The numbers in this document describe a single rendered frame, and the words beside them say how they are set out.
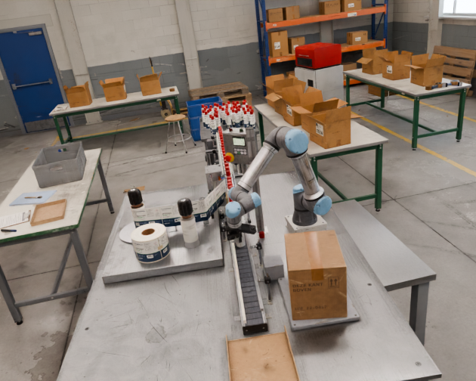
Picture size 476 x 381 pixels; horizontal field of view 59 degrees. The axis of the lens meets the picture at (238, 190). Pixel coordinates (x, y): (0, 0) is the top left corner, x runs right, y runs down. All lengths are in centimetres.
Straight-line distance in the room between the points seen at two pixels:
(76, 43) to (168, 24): 196
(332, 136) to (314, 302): 239
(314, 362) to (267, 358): 19
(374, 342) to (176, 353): 83
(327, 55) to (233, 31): 289
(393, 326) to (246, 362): 64
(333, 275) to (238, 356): 52
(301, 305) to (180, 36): 842
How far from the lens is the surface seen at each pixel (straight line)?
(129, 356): 200
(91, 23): 990
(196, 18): 989
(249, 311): 198
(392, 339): 193
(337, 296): 190
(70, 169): 416
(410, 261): 238
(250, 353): 187
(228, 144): 245
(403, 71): 687
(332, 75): 795
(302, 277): 181
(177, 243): 256
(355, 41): 1014
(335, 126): 404
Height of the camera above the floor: 217
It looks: 25 degrees down
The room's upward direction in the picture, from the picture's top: 8 degrees counter-clockwise
